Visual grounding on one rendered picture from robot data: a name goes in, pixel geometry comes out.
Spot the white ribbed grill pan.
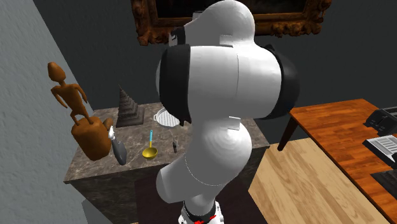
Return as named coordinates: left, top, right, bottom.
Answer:
left=153, top=106, right=181, bottom=129

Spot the brown wooden human figure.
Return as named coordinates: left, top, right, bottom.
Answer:
left=47, top=61, right=115, bottom=162

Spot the black toaster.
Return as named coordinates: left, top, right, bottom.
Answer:
left=363, top=106, right=397, bottom=137

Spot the ornate gilded picture frame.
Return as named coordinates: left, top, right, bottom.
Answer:
left=130, top=0, right=333, bottom=46

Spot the grey bottle with white top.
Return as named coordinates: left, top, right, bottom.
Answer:
left=107, top=125, right=128, bottom=166

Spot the yellow ladle with blue handle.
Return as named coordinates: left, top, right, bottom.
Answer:
left=142, top=130, right=158, bottom=161

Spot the open white book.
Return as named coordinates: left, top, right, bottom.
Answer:
left=362, top=134, right=397, bottom=170

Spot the dark stepped pyramid ornament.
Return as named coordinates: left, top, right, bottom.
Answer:
left=115, top=84, right=146, bottom=129

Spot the reddish wooden table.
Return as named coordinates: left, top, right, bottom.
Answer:
left=277, top=98, right=397, bottom=223

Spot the brown marble counter block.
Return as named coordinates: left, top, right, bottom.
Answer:
left=63, top=102, right=270, bottom=224

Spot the small dark thin tool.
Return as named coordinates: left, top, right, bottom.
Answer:
left=169, top=127, right=178, bottom=154

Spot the dark robot stand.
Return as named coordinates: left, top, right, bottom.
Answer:
left=133, top=172, right=260, bottom=224

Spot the flat black rectangular object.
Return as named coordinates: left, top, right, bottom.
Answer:
left=370, top=169, right=397, bottom=200

